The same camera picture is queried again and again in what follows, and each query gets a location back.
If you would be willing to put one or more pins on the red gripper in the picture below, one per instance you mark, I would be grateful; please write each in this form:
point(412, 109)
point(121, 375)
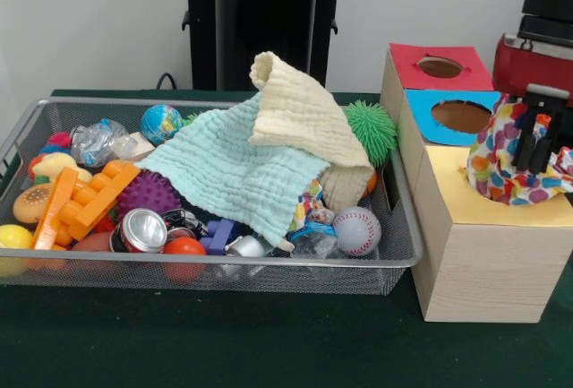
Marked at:
point(528, 67)

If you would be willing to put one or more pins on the colourful polka dot cloth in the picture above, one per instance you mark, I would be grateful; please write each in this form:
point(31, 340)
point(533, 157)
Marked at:
point(497, 155)

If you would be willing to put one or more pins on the pale yellow waffle cloth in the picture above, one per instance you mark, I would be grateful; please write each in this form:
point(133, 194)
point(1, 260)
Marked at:
point(304, 114)

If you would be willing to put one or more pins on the mint green waffle cloth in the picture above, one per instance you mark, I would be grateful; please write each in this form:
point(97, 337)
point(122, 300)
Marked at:
point(224, 164)

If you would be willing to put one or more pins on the wooden box with three holes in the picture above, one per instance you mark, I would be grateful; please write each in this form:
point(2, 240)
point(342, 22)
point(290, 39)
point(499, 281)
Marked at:
point(492, 271)

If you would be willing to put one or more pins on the shallow mesh bin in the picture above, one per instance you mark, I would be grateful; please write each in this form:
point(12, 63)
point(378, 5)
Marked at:
point(268, 278)

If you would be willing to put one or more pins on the green spiky rubber ball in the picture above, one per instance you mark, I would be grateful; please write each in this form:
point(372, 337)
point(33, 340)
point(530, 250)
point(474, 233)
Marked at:
point(371, 130)

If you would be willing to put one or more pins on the white baseball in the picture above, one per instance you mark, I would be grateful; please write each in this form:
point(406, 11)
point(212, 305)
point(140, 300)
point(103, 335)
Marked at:
point(358, 231)

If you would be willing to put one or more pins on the red ball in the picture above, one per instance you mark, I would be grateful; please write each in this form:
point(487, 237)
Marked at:
point(183, 247)

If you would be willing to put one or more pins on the dark green table cloth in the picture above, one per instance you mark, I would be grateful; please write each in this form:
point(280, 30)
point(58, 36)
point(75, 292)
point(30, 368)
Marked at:
point(224, 343)

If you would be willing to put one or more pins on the globe print ball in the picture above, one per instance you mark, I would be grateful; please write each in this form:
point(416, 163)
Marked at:
point(161, 123)

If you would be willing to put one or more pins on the purple spiky ball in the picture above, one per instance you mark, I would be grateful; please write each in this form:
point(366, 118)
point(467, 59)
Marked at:
point(150, 193)

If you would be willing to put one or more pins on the crushed soda can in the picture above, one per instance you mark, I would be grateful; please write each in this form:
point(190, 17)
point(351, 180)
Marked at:
point(143, 231)

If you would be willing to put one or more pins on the orange plastic block toy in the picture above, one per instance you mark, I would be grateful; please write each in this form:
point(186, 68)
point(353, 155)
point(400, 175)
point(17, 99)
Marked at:
point(89, 209)

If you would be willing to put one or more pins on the yellow ball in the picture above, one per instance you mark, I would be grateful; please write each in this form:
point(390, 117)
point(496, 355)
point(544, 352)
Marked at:
point(15, 238)

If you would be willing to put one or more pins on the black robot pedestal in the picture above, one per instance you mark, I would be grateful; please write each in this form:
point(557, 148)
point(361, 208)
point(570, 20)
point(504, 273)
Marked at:
point(264, 25)

